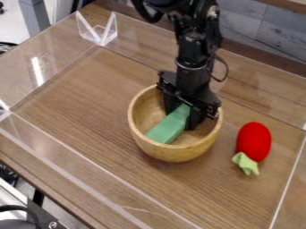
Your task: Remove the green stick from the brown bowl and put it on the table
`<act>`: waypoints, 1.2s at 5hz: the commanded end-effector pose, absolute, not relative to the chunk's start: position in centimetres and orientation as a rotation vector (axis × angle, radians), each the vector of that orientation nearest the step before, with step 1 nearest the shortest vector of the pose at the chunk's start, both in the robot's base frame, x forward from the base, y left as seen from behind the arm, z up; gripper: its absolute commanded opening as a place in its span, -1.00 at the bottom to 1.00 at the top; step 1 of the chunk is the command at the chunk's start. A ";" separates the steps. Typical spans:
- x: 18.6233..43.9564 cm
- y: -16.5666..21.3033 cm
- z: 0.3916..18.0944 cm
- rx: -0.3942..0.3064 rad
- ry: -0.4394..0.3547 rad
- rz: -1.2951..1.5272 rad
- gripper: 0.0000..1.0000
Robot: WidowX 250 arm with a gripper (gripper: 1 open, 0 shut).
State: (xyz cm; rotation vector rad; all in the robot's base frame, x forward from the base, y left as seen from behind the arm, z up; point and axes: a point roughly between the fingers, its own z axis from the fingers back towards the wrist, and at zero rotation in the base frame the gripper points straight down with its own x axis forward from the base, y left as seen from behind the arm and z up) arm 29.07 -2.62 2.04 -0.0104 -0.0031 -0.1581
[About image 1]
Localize brown wooden bowl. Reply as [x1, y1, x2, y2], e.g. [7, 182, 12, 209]
[127, 86, 223, 163]

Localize clear acrylic corner bracket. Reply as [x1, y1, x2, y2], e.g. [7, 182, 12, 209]
[75, 12, 119, 47]

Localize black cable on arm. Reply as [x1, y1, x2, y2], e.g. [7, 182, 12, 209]
[209, 55, 231, 83]

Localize green rectangular block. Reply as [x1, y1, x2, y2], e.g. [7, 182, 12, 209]
[146, 104, 190, 144]

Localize red plush strawberry toy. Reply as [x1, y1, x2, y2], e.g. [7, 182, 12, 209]
[233, 122, 273, 175]

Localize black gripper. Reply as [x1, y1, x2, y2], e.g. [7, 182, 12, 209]
[157, 60, 221, 131]

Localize black table clamp mount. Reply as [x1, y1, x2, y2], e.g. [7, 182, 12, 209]
[0, 202, 71, 229]

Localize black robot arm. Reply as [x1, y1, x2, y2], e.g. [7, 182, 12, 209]
[131, 0, 222, 130]

